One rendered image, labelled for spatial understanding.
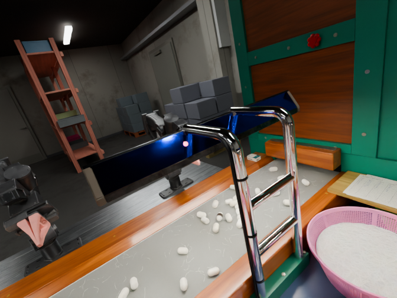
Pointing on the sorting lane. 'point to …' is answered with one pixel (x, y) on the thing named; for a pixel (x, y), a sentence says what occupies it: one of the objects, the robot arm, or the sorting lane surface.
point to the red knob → (313, 40)
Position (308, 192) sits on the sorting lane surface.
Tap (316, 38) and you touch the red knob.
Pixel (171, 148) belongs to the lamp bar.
